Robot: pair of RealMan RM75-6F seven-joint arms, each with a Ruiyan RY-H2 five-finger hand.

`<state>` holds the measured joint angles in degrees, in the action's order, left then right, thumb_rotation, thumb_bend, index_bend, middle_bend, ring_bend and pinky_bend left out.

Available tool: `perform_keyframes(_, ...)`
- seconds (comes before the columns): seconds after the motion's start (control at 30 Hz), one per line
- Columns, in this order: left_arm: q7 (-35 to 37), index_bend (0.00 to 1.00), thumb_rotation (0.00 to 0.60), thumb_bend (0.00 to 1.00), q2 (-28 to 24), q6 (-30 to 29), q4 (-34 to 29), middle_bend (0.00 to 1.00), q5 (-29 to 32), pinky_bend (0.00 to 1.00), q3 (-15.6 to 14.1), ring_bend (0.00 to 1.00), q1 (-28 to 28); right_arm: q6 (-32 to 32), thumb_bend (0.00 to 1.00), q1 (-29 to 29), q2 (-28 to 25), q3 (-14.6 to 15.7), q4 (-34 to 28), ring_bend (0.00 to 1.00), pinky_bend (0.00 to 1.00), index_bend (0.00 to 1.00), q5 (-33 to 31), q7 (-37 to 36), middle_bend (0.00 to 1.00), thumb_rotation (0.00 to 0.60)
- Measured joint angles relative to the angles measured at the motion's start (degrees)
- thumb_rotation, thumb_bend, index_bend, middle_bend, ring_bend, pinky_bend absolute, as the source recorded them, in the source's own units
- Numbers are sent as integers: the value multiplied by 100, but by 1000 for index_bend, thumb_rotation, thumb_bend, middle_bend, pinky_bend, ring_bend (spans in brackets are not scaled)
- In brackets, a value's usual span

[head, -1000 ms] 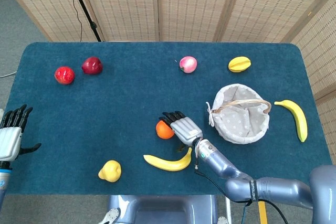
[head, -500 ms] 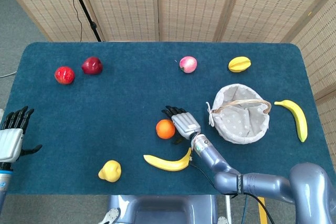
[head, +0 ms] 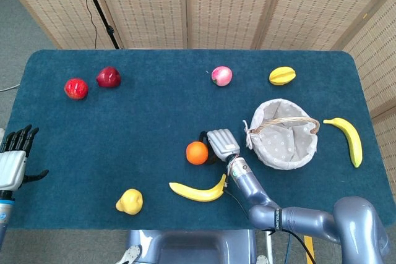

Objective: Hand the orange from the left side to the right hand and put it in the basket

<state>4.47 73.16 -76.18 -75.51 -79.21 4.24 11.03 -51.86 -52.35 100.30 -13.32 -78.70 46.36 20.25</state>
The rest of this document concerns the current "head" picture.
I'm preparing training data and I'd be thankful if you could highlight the blue table cloth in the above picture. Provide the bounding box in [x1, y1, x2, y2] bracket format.
[6, 49, 384, 231]

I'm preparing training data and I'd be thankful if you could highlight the orange fruit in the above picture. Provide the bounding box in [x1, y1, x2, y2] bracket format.
[186, 141, 209, 166]

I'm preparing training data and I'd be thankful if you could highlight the yellow pear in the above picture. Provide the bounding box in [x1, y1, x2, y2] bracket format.
[115, 188, 144, 216]

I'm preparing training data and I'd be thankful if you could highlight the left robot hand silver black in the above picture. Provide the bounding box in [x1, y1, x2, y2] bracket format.
[0, 124, 50, 192]

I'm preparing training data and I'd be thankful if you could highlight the yellow starfruit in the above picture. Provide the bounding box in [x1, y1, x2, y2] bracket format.
[268, 66, 297, 87]

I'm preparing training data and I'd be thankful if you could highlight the black strap on arm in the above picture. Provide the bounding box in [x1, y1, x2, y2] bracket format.
[273, 207, 282, 235]

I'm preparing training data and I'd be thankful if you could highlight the bamboo folding screen panel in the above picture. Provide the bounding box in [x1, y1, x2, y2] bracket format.
[0, 0, 124, 50]
[184, 0, 281, 50]
[85, 0, 189, 50]
[256, 0, 396, 51]
[342, 0, 396, 160]

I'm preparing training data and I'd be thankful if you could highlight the black tripod pole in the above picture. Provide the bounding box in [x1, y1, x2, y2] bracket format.
[76, 0, 121, 50]

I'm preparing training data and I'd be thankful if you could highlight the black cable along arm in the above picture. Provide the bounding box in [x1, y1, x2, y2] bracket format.
[223, 183, 316, 264]

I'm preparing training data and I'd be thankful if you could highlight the pink peach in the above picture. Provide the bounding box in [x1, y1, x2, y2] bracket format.
[211, 66, 233, 87]

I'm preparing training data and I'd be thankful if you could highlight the yellow floor tape strip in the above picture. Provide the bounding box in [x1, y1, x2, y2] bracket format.
[304, 235, 316, 264]

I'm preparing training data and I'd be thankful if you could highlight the yellow banana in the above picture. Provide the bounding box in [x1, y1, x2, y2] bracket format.
[168, 173, 228, 203]
[322, 117, 363, 169]

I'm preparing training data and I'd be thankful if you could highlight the thin black hanging cable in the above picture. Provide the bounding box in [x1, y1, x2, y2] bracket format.
[72, 0, 98, 50]

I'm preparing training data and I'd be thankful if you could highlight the grey robot base body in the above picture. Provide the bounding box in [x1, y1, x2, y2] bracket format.
[125, 229, 257, 264]

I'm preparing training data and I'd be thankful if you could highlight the dark red apple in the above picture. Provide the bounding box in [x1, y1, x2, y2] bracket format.
[96, 66, 122, 89]

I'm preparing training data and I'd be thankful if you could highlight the wicker basket with cloth liner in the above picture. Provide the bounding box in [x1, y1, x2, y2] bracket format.
[243, 98, 321, 171]

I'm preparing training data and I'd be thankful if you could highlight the white table leg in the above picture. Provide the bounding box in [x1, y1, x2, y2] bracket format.
[265, 229, 275, 258]

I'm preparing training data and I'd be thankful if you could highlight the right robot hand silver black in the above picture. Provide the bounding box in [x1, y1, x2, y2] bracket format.
[197, 128, 241, 166]

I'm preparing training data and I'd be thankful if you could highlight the red speckled strawberry fruit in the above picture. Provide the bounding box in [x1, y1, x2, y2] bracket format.
[64, 78, 89, 101]

